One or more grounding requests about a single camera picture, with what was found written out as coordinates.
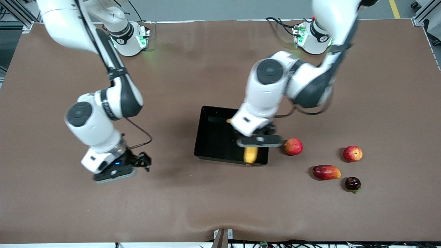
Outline yellow banana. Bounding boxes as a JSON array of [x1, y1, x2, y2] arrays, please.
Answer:
[[226, 118, 259, 166]]

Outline black plastic box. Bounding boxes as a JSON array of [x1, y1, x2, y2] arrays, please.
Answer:
[[193, 106, 269, 166]]

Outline red yellow apple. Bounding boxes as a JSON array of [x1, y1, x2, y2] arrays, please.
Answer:
[[343, 145, 363, 163]]

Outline red apple left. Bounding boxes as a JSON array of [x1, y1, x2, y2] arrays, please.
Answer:
[[283, 138, 304, 156]]

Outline brown table mat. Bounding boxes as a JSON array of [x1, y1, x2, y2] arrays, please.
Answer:
[[0, 19, 441, 243]]

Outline red yellow mango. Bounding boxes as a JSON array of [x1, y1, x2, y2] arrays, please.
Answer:
[[312, 165, 341, 181]]

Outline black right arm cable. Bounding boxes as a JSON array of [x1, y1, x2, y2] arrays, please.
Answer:
[[74, 0, 153, 151]]

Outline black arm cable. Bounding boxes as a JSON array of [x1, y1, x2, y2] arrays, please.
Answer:
[[74, 0, 153, 151], [274, 91, 334, 118]]

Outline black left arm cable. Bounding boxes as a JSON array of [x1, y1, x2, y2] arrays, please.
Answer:
[[274, 91, 334, 118]]

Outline black left base cable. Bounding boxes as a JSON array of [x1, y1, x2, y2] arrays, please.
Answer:
[[265, 17, 298, 38]]

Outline black base cable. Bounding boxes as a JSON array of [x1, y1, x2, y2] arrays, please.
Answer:
[[129, 0, 143, 22], [265, 17, 298, 38]]

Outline metal table edge bracket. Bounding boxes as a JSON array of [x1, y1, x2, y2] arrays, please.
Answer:
[[213, 228, 234, 248]]

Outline table edge cable bundle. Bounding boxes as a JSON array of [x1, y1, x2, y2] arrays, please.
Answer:
[[198, 239, 441, 248]]

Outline black right base cable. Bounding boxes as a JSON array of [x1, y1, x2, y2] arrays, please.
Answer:
[[129, 0, 143, 22]]

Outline aluminium frame post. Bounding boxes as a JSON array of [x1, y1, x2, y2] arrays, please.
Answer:
[[0, 0, 35, 31], [412, 0, 441, 45]]

